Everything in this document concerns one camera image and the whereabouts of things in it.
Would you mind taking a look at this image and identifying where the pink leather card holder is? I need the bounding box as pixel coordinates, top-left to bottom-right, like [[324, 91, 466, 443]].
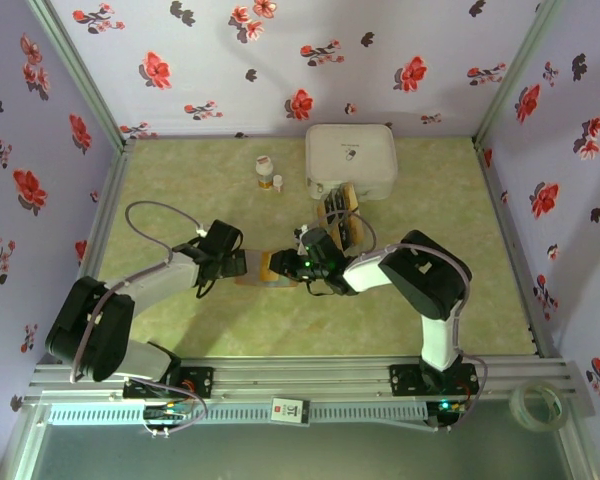
[[233, 247, 299, 290]]

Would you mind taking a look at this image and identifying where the tray of black cards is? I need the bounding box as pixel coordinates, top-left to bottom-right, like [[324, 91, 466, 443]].
[[327, 187, 348, 217]]

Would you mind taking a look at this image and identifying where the white pill bottle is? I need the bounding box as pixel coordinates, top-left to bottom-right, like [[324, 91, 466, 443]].
[[255, 155, 275, 190]]

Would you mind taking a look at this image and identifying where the white square medicine case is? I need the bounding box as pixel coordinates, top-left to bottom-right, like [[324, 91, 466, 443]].
[[304, 123, 399, 202]]

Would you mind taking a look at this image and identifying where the white label tag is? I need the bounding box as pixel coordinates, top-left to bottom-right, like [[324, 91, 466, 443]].
[[270, 396, 311, 426]]

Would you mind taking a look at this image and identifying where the small circuit board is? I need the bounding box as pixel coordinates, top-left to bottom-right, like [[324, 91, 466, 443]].
[[142, 403, 194, 421], [432, 397, 466, 419]]

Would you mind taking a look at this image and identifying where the clear tape roll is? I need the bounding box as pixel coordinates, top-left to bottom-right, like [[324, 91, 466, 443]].
[[509, 382, 567, 432]]

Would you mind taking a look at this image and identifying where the lavender right arm cable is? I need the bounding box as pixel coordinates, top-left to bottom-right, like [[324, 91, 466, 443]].
[[302, 209, 489, 434]]

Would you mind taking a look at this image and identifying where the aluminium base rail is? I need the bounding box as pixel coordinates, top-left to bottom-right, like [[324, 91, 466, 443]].
[[22, 355, 596, 419]]

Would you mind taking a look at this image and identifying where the aluminium side rail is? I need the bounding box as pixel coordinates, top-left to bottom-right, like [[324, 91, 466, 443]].
[[472, 137, 561, 360], [32, 138, 137, 369]]

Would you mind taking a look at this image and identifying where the white slotted cable duct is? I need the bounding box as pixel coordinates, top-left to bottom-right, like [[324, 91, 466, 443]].
[[47, 402, 429, 426]]

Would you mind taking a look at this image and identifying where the aluminium corner post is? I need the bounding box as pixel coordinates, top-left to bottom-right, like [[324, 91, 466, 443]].
[[27, 0, 136, 151], [472, 0, 565, 146]]

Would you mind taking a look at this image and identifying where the aluminium lower frame bar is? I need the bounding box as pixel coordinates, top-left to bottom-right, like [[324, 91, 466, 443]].
[[559, 417, 600, 480], [0, 404, 49, 480]]

